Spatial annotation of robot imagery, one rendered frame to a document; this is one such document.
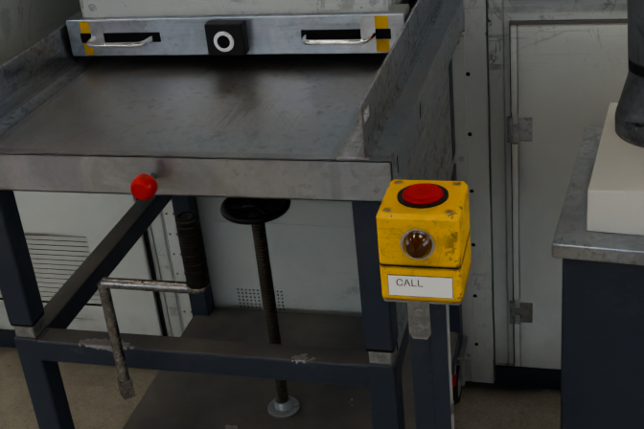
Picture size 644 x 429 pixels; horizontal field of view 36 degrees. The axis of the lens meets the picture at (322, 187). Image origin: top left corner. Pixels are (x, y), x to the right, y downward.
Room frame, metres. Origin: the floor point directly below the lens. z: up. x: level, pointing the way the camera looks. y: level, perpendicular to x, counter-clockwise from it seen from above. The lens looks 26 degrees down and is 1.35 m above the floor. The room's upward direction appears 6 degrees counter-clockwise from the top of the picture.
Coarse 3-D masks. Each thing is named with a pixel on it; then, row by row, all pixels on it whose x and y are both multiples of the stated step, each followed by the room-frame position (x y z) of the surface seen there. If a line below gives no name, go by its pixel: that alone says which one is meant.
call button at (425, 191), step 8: (416, 184) 0.88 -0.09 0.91; (424, 184) 0.88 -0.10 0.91; (432, 184) 0.88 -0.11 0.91; (408, 192) 0.87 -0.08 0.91; (416, 192) 0.86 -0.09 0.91; (424, 192) 0.86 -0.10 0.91; (432, 192) 0.86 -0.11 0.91; (440, 192) 0.86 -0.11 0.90; (408, 200) 0.86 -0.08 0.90; (416, 200) 0.85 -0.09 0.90; (424, 200) 0.85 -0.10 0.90; (432, 200) 0.85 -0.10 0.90
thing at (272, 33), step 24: (72, 24) 1.54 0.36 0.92; (120, 24) 1.52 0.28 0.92; (144, 24) 1.51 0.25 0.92; (168, 24) 1.50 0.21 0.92; (192, 24) 1.49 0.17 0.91; (264, 24) 1.45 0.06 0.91; (288, 24) 1.44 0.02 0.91; (312, 24) 1.43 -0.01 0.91; (336, 24) 1.42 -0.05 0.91; (72, 48) 1.55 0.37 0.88; (120, 48) 1.52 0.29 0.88; (144, 48) 1.51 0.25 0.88; (168, 48) 1.50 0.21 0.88; (192, 48) 1.49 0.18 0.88; (264, 48) 1.45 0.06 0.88; (288, 48) 1.44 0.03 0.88; (312, 48) 1.43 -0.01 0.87; (336, 48) 1.42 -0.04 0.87; (360, 48) 1.41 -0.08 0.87
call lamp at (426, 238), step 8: (408, 232) 0.83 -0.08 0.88; (416, 232) 0.83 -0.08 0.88; (424, 232) 0.82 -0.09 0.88; (408, 240) 0.82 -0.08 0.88; (416, 240) 0.82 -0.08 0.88; (424, 240) 0.82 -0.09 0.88; (432, 240) 0.82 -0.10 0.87; (408, 248) 0.82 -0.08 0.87; (416, 248) 0.82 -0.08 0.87; (424, 248) 0.81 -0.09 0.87; (432, 248) 0.82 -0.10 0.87; (408, 256) 0.83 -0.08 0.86; (416, 256) 0.82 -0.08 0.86; (424, 256) 0.82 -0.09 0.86
